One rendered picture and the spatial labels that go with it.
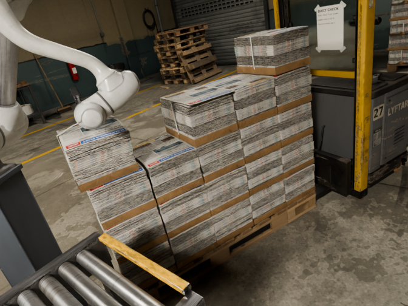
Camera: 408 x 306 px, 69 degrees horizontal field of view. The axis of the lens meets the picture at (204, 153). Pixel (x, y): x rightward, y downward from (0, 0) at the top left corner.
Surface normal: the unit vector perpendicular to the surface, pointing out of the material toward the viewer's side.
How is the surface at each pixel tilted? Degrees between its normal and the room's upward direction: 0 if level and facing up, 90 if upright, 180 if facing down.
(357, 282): 0
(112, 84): 68
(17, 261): 90
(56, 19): 90
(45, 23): 90
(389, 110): 90
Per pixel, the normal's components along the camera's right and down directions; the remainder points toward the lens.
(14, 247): -0.13, 0.44
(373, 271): -0.18, -0.90
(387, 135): 0.50, 0.27
